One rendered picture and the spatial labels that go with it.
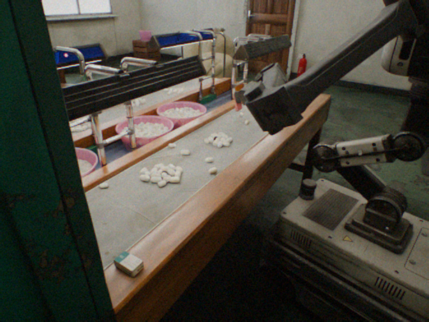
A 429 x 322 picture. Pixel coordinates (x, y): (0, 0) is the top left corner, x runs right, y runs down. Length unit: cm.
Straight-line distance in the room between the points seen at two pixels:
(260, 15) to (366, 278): 517
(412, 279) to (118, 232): 99
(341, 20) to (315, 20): 42
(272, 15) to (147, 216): 522
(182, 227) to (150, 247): 10
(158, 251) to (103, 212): 26
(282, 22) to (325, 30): 75
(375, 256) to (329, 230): 19
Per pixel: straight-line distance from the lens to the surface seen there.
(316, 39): 565
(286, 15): 576
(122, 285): 71
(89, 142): 142
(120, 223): 89
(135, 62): 107
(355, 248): 130
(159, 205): 94
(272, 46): 177
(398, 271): 128
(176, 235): 79
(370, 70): 554
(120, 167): 112
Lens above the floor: 131
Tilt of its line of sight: 29 degrees down
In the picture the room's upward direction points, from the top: 1 degrees clockwise
